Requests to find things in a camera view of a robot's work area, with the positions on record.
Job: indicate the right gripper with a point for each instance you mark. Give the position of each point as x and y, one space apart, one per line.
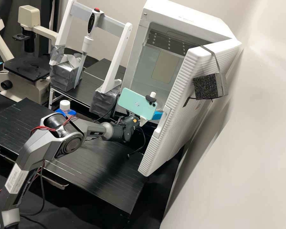
144 120

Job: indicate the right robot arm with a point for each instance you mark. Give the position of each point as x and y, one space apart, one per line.
45 148

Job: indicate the incubator door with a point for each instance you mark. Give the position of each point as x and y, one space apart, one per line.
171 119

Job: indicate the cream microscope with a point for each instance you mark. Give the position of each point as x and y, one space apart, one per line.
21 86

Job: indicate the white pipette stand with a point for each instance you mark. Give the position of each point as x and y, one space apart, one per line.
114 59

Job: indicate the white-capped bottle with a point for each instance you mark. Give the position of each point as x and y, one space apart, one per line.
64 104

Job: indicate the white incubator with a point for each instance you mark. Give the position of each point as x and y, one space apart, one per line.
181 14

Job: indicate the pipette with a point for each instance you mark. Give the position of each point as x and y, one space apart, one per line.
93 21

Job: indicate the black tray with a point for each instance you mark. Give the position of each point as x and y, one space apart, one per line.
59 184

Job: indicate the right wrist camera phone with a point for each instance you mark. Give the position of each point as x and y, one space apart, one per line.
133 102

